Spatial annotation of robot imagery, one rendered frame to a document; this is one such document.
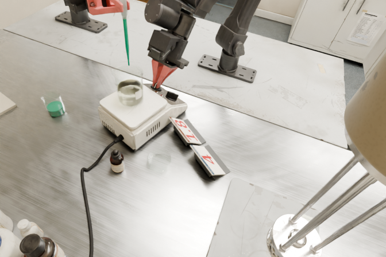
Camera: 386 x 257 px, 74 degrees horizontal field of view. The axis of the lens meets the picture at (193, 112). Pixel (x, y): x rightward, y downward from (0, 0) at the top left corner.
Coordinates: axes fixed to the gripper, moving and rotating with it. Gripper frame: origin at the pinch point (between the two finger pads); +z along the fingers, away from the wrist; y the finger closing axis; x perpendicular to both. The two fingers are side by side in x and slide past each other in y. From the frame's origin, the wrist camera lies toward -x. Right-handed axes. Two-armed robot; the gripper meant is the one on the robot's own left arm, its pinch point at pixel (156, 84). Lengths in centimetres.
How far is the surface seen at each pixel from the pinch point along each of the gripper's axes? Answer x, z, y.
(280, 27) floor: 277, -50, 30
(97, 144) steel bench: -14.1, 16.3, -3.5
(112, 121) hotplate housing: -14.0, 8.7, -2.1
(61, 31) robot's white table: 19, 6, -47
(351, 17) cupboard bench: 217, -79, 81
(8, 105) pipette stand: -13.7, 20.1, -30.3
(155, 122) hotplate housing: -10.1, 5.3, 6.5
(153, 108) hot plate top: -10.3, 2.4, 4.8
